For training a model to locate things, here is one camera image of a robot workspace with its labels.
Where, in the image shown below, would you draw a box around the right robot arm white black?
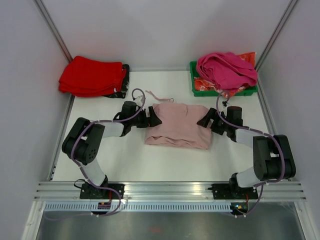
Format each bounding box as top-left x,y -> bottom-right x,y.
197,106 -> 297,199

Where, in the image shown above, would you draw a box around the right aluminium frame post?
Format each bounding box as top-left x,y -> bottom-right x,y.
255,0 -> 300,72

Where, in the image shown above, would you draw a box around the slotted grey cable duct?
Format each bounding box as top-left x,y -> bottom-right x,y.
44,201 -> 232,213

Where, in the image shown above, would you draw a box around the light pink trousers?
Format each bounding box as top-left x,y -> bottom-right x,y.
144,90 -> 212,150

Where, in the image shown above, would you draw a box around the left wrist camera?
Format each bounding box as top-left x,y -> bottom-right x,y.
134,95 -> 145,107

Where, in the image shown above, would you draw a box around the magenta crumpled trousers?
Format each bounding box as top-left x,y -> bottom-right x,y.
196,52 -> 258,90

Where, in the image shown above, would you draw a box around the orange floral trousers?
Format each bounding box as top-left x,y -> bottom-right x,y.
196,52 -> 256,98

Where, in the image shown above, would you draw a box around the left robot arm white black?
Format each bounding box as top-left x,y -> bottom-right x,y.
61,101 -> 162,200

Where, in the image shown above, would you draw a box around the aluminium mounting rail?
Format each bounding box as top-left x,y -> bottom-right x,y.
33,181 -> 307,202

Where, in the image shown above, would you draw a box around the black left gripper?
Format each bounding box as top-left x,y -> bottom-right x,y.
130,106 -> 162,129

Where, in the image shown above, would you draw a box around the left aluminium frame post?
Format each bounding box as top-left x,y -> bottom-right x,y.
33,0 -> 73,63

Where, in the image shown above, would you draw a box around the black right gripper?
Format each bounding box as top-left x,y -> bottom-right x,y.
197,107 -> 230,136

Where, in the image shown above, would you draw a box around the aluminium frame post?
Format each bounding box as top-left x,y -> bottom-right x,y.
33,0 -> 73,63
255,0 -> 300,72

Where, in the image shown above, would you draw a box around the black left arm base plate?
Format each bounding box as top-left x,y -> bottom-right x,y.
79,182 -> 125,200

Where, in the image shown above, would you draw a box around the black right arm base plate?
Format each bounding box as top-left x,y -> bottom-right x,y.
207,183 -> 258,200

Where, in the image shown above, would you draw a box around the folded red trousers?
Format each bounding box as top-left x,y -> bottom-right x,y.
58,56 -> 128,98

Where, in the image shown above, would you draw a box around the green plastic bin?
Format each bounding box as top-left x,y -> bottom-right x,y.
189,60 -> 258,97

